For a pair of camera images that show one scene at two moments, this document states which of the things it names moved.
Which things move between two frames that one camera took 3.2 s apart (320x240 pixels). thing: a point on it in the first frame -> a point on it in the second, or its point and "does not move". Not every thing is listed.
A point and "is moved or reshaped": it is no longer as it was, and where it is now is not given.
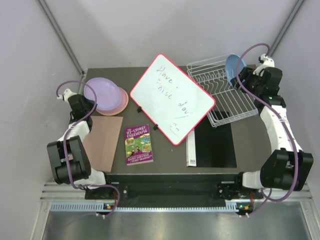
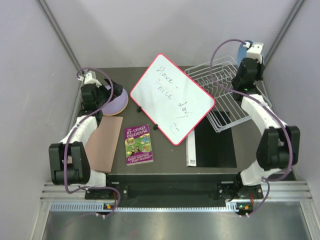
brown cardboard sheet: x=101 y=142 does not move
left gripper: x=91 y=103 -> x=117 y=90
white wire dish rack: x=232 y=104 does not move
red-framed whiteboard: x=174 y=100 does not move
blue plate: x=231 y=63 -> x=242 y=53
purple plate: x=108 y=93 is moved or reshaped
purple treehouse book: x=138 y=144 does not move
